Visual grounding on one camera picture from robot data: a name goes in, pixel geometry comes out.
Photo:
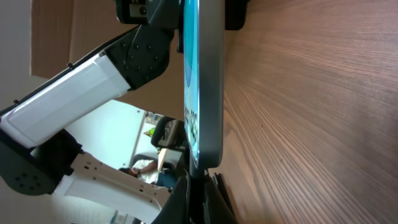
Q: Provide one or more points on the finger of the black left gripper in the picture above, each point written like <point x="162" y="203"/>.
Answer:
<point x="235" y="14"/>

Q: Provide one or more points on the black office chair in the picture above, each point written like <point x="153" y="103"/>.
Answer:
<point x="169" y="133"/>

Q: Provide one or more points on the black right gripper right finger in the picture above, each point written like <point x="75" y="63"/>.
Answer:
<point x="215" y="209"/>

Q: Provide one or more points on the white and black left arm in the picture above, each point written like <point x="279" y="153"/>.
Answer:
<point x="39" y="156"/>

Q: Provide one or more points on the seated person in background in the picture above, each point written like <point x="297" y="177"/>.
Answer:
<point x="147" y="171"/>

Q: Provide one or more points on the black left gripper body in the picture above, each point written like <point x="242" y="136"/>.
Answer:
<point x="162" y="14"/>

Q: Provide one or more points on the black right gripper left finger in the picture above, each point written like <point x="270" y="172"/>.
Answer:
<point x="175" y="210"/>

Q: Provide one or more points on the smartphone with blue screen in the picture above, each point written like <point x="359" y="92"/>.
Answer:
<point x="203" y="44"/>

